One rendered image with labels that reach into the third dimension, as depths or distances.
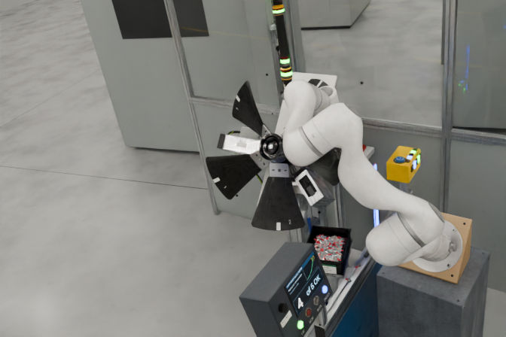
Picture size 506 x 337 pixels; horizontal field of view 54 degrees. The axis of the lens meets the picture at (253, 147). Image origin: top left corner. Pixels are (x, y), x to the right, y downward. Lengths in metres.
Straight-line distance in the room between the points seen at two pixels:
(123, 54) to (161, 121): 0.71
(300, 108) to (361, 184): 0.27
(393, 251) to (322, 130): 0.41
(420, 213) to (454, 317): 0.51
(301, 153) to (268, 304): 0.41
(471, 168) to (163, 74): 2.83
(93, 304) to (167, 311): 0.53
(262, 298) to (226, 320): 1.71
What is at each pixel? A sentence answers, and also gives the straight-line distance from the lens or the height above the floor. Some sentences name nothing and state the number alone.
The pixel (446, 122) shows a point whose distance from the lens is 2.63.
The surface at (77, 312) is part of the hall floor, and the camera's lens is 3.52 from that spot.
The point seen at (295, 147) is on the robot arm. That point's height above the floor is 1.58.
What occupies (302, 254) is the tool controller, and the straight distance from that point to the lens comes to 1.49.
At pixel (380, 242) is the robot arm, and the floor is 1.27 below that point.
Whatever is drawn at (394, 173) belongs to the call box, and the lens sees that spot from 2.25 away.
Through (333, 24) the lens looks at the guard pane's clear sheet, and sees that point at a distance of 2.65.
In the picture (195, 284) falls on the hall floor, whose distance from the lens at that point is 3.36.
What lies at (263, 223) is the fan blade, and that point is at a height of 0.96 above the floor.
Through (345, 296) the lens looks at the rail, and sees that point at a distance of 1.91.
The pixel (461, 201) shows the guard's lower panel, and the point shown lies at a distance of 2.84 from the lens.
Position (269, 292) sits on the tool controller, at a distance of 1.40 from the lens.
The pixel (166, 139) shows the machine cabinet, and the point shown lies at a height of 0.17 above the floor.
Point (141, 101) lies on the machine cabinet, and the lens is 4.83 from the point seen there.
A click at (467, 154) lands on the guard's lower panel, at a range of 2.68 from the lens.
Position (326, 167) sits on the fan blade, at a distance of 2.02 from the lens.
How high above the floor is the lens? 2.23
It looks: 28 degrees down
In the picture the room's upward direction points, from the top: 10 degrees counter-clockwise
